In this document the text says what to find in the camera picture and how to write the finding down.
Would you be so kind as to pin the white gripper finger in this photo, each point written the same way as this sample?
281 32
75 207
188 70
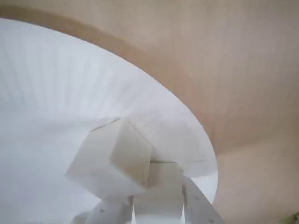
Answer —
198 207
109 212

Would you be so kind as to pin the white cube block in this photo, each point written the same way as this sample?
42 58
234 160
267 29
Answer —
161 184
98 158

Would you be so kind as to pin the white paper plate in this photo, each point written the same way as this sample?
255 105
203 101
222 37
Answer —
58 81

